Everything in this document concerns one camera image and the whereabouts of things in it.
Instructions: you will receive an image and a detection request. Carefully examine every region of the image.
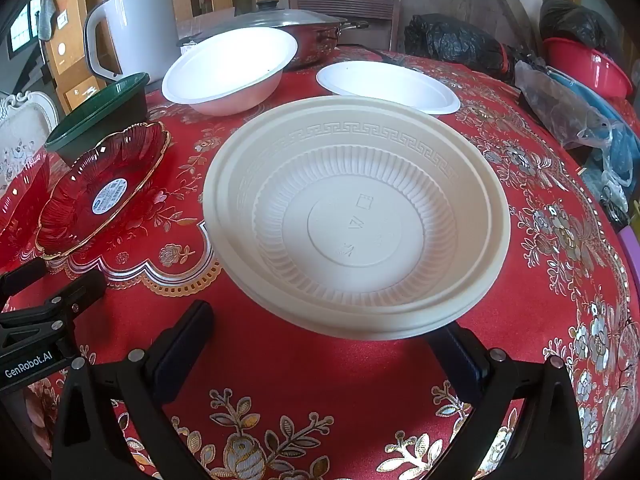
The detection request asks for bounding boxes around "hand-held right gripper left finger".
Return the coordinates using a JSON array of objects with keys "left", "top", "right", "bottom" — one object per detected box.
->
[{"left": 50, "top": 300, "right": 216, "bottom": 480}]

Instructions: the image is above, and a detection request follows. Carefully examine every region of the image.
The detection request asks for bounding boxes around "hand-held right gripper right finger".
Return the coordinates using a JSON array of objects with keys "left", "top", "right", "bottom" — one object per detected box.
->
[{"left": 427, "top": 322, "right": 586, "bottom": 480}]

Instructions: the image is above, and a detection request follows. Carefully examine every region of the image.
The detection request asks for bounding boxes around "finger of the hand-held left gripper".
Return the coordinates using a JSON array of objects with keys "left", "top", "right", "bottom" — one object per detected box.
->
[
  {"left": 0, "top": 271, "right": 108, "bottom": 328},
  {"left": 0, "top": 258, "right": 47, "bottom": 301}
]

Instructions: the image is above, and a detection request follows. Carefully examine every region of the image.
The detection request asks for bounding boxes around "green plastic bowl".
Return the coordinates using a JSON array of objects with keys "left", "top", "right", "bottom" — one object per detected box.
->
[{"left": 44, "top": 72, "right": 151, "bottom": 166}]

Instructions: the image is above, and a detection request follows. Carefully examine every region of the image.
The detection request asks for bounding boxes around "cream plastic plate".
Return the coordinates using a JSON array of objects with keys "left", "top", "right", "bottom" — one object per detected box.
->
[{"left": 202, "top": 95, "right": 512, "bottom": 342}]

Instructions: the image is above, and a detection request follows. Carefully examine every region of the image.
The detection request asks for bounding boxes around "white foam bowl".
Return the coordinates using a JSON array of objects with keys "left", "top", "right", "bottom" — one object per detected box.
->
[{"left": 161, "top": 27, "right": 299, "bottom": 116}]

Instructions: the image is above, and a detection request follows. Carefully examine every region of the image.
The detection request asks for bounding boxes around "person's left hand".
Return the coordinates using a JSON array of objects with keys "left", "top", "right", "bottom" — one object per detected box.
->
[{"left": 22, "top": 390, "right": 58, "bottom": 428}]

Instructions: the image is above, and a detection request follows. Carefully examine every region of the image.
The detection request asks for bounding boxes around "red floral tablecloth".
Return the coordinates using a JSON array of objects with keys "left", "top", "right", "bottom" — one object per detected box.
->
[{"left": 0, "top": 42, "right": 640, "bottom": 480}]

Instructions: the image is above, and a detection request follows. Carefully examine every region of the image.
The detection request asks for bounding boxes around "ornate white chair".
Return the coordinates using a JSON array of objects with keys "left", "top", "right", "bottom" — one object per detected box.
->
[{"left": 0, "top": 91, "right": 60, "bottom": 161}]

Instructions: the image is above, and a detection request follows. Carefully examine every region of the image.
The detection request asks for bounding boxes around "purple plastic item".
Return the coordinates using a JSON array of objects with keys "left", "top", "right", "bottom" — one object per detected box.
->
[{"left": 617, "top": 225, "right": 640, "bottom": 261}]

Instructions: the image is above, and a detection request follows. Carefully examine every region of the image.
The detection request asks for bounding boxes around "wooden cabinet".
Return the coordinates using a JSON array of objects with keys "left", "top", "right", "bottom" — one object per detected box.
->
[{"left": 40, "top": 0, "right": 116, "bottom": 111}]

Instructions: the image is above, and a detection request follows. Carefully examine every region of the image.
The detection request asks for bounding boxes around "white electric kettle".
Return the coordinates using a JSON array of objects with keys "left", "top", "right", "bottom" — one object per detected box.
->
[{"left": 83, "top": 0, "right": 180, "bottom": 86}]

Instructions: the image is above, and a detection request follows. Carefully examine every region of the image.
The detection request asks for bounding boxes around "clear plastic bag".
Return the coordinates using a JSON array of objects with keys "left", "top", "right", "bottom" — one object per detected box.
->
[{"left": 515, "top": 60, "right": 636, "bottom": 211}]

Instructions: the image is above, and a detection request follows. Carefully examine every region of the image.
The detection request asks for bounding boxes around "blue plastic basin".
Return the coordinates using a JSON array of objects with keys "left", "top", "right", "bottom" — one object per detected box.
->
[{"left": 550, "top": 67, "right": 640, "bottom": 201}]

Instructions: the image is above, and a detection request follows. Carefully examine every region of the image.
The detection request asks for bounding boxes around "small white foam plate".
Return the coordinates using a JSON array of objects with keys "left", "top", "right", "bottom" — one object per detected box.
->
[{"left": 316, "top": 60, "right": 461, "bottom": 116}]

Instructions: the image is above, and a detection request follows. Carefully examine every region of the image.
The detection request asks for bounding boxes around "red plastic basin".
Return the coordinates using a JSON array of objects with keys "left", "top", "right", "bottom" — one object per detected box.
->
[{"left": 542, "top": 37, "right": 633, "bottom": 101}]

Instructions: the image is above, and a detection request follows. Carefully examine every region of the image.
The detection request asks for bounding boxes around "black plastic bag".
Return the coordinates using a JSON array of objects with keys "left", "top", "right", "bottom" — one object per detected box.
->
[
  {"left": 404, "top": 12, "right": 516, "bottom": 86},
  {"left": 539, "top": 0, "right": 623, "bottom": 56}
]

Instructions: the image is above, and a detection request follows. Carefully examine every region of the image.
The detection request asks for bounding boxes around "steel pot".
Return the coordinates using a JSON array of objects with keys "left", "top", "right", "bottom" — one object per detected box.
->
[{"left": 177, "top": 17, "right": 369, "bottom": 71}]

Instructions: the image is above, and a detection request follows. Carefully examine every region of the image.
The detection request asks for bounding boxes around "dark wooden chair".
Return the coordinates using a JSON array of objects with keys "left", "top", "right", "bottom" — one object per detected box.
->
[{"left": 287, "top": 0, "right": 403, "bottom": 53}]

